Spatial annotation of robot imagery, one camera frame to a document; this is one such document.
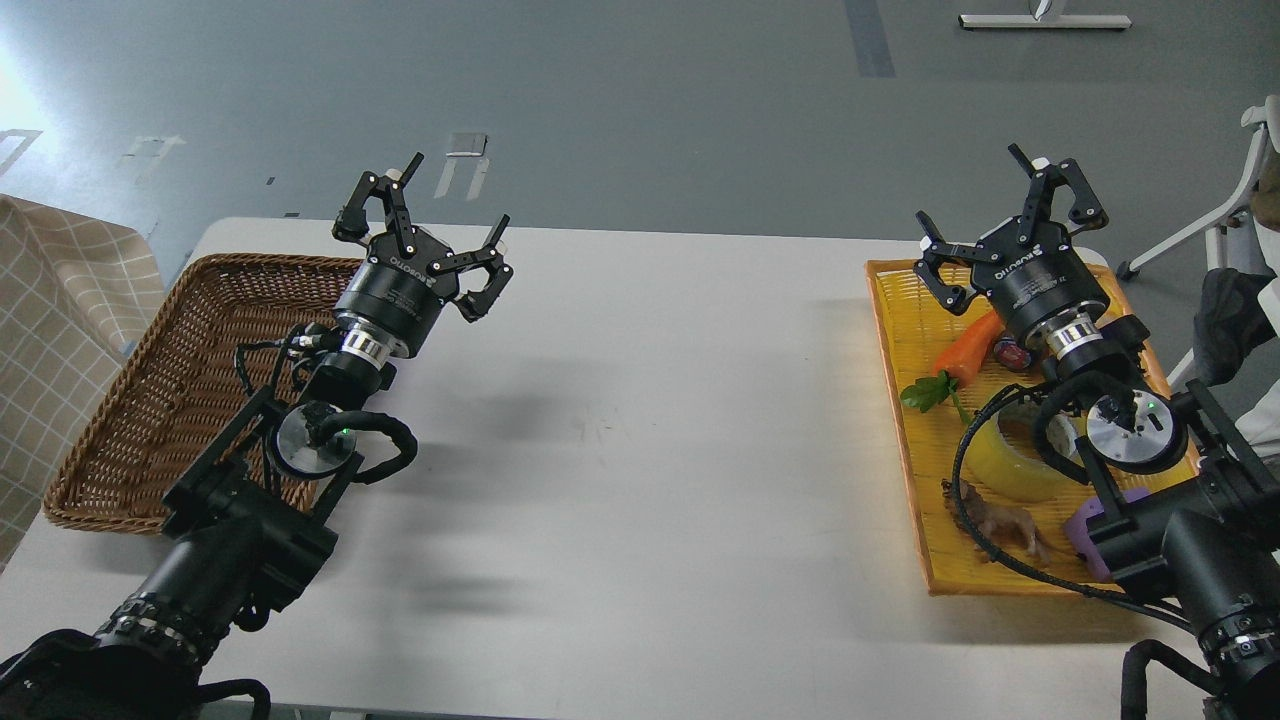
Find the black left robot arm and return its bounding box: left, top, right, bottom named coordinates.
left=3, top=154, right=513, bottom=719

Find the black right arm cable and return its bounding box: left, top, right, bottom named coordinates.
left=950, top=382, right=1196, bottom=632

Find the purple foam block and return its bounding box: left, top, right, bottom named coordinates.
left=1062, top=487, right=1165, bottom=591

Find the small drink can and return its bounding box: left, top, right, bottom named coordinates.
left=991, top=336, right=1038, bottom=375

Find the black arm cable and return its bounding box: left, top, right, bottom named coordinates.
left=340, top=413, right=419, bottom=486
left=950, top=382, right=1196, bottom=632

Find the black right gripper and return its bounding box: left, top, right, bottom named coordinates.
left=914, top=143, right=1112, bottom=348

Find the white rolling chair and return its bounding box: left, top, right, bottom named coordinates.
left=1117, top=95, right=1280, bottom=386

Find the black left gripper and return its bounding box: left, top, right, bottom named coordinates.
left=333, top=152, right=515, bottom=360

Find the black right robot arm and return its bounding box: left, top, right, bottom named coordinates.
left=914, top=145, right=1279, bottom=719

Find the orange toy carrot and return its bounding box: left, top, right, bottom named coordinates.
left=899, top=310, right=1005, bottom=425

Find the brown wicker basket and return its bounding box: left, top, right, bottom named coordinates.
left=42, top=252, right=358, bottom=536

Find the yellow tape roll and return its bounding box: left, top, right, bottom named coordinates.
left=963, top=401, right=1075, bottom=503

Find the yellow plastic basket tray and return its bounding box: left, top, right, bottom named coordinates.
left=864, top=259, right=1199, bottom=597

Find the white stand base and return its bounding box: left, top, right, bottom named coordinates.
left=957, top=1, right=1133, bottom=32

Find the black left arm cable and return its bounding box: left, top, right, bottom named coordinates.
left=340, top=413, right=419, bottom=486

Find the brown toy lion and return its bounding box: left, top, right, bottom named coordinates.
left=940, top=479, right=1053, bottom=568

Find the beige checkered cloth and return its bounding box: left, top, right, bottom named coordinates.
left=1, top=195, right=166, bottom=562

